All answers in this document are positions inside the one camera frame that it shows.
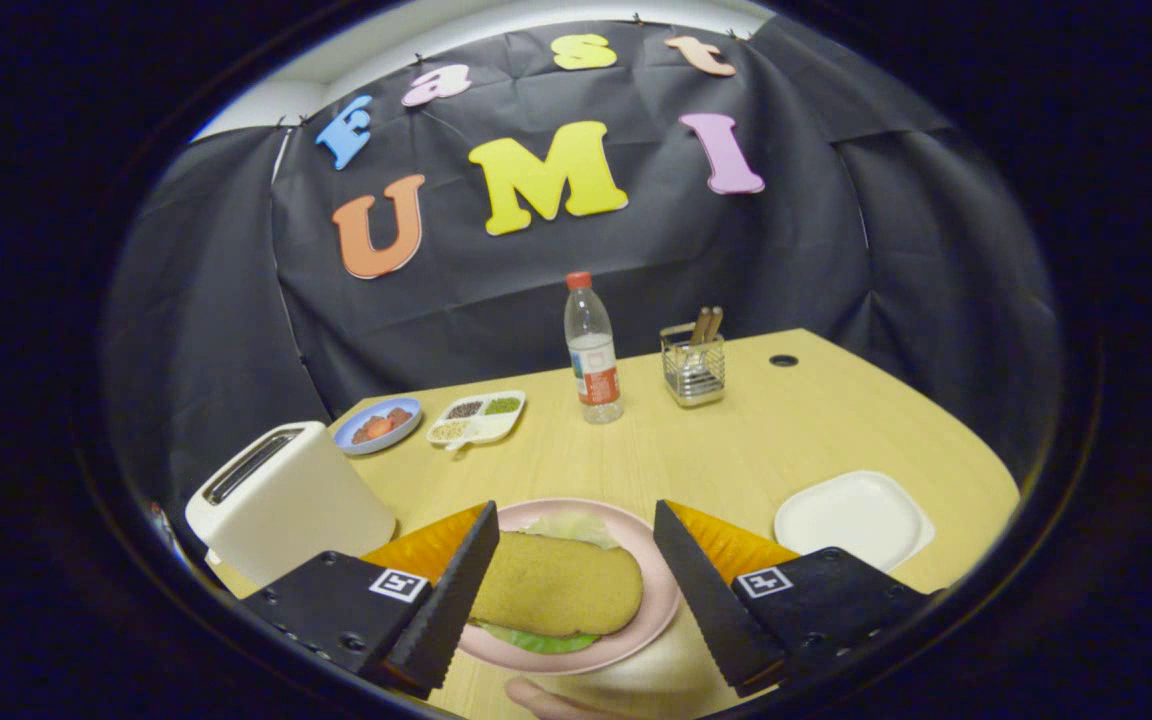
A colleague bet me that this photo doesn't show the white divided seasoning dish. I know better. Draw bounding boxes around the white divided seasoning dish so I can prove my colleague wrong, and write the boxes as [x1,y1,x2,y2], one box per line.
[425,390,527,452]

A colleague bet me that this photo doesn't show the white toaster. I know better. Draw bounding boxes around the white toaster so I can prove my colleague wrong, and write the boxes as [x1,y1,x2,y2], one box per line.
[184,421,399,589]

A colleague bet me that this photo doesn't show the green lettuce leaf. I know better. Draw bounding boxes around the green lettuce leaf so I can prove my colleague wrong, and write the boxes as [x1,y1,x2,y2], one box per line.
[481,512,622,656]

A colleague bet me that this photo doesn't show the blue round plate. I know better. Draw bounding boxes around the blue round plate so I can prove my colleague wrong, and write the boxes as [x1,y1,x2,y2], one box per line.
[333,397,424,457]

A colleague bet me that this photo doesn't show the white square plate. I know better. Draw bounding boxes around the white square plate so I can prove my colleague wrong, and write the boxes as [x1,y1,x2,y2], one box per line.
[773,470,937,574]

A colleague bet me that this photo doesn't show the black backdrop cloth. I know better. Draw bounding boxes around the black backdrop cloth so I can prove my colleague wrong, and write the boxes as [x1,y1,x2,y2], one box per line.
[101,15,1062,561]

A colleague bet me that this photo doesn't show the brown toast slice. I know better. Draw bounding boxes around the brown toast slice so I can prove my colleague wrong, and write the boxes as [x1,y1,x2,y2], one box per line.
[469,531,645,638]

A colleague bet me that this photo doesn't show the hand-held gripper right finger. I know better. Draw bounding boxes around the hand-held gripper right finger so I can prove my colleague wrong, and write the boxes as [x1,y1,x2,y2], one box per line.
[653,499,937,698]

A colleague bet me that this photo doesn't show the pink round plate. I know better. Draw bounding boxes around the pink round plate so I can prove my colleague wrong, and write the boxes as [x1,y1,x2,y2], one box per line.
[456,498,682,676]

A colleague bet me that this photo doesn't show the clear bottle with red cap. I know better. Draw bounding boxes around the clear bottle with red cap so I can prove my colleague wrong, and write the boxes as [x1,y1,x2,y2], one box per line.
[564,271,625,425]

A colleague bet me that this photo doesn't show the wire mesh utensil holder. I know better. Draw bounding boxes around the wire mesh utensil holder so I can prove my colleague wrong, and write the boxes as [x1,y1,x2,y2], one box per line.
[660,322,727,408]

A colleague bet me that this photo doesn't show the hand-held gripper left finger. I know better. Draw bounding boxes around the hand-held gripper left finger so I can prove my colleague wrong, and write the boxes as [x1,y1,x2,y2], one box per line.
[236,500,501,699]

